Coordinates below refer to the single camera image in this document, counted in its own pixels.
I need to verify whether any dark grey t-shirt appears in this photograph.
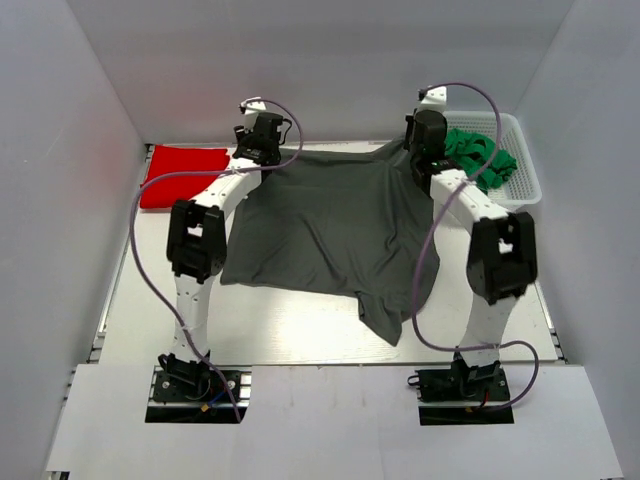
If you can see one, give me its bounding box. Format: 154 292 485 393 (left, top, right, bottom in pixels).
220 138 440 346

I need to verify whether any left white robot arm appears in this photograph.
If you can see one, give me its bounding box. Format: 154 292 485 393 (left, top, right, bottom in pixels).
159 112 292 391

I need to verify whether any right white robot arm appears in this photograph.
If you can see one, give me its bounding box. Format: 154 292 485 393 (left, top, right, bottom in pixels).
404 109 537 401

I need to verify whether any crumpled green t-shirt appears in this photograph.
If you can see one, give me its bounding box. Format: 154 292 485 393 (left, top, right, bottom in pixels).
445 128 518 193

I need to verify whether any folded red t-shirt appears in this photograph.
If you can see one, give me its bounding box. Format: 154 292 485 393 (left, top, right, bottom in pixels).
139 144 236 210

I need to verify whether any white plastic mesh basket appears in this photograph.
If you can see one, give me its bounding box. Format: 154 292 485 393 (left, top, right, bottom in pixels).
444 111 542 211

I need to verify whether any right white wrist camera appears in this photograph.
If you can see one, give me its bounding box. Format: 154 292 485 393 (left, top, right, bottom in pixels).
416 86 447 114

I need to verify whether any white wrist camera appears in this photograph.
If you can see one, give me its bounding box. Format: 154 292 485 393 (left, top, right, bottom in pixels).
416 86 447 114
239 97 267 123

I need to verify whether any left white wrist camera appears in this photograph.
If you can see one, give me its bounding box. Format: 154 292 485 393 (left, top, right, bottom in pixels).
239 97 267 123

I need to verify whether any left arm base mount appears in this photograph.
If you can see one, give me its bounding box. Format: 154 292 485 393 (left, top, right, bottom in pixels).
145 368 251 425

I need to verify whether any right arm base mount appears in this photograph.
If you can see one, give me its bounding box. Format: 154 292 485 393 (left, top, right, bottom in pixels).
407 368 515 427

